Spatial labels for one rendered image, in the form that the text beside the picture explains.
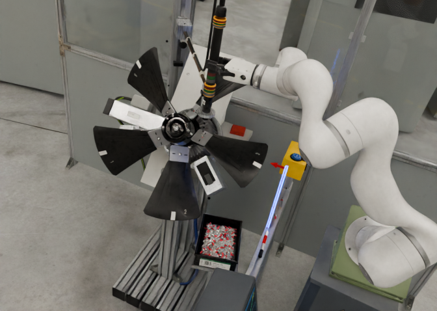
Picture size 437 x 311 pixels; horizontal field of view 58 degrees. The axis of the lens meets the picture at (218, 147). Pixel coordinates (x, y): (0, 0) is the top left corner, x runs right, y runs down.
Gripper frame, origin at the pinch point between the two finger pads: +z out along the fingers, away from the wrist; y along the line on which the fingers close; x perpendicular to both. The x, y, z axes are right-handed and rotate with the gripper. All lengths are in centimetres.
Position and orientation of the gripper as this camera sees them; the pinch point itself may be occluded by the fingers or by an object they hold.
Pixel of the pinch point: (214, 62)
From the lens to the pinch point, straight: 140.7
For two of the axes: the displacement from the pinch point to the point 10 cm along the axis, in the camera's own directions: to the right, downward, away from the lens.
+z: -9.2, -3.3, 2.3
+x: 1.4, -8.0, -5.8
